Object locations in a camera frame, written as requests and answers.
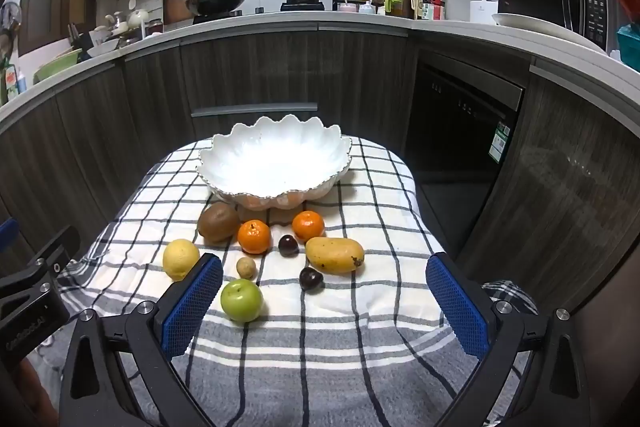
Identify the white plate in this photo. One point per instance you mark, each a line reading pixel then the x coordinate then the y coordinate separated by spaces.
pixel 530 26

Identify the brown kiwi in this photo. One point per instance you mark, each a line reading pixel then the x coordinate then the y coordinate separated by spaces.
pixel 218 222

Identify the white teapot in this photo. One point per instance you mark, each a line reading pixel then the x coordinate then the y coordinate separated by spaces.
pixel 138 19

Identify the white checkered cloth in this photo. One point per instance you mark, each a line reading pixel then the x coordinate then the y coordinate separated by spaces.
pixel 320 332

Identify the black dishwasher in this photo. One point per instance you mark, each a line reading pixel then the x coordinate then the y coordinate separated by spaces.
pixel 450 142

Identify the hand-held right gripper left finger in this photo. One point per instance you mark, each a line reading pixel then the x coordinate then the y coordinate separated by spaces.
pixel 192 302

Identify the dark purple plum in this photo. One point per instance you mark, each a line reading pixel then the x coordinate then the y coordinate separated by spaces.
pixel 288 246

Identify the orange tangerine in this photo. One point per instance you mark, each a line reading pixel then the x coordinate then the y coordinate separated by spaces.
pixel 254 237
pixel 308 227

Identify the green lid oil jug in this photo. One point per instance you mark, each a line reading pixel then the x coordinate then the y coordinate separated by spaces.
pixel 399 6

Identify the dark wood kitchen cabinets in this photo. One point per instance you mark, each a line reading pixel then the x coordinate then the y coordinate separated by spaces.
pixel 250 67

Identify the black induction cooker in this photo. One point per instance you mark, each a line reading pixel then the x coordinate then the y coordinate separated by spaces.
pixel 302 7

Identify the yellow lemon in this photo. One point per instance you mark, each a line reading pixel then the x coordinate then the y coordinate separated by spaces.
pixel 180 259

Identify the dark purple grape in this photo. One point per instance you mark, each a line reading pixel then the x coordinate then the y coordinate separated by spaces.
pixel 310 279

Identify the green basin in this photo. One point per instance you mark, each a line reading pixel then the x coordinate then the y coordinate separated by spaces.
pixel 57 67

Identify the yellow pear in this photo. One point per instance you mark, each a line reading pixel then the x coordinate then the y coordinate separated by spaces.
pixel 332 255

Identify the teal container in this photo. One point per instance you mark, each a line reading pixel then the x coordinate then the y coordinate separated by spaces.
pixel 629 49

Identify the small round brown fruit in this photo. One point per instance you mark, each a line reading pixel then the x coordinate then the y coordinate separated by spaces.
pixel 245 268

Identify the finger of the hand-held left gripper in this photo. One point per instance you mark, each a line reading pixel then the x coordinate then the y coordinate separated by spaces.
pixel 50 254
pixel 6 234

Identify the green apple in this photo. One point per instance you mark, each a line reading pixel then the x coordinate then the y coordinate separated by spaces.
pixel 241 301

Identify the white scalloped bowl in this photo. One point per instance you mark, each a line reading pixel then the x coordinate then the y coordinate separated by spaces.
pixel 270 167

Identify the white box appliance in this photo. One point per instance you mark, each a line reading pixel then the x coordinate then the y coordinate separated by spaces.
pixel 482 12

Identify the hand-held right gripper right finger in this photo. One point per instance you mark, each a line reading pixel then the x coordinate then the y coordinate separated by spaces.
pixel 457 307

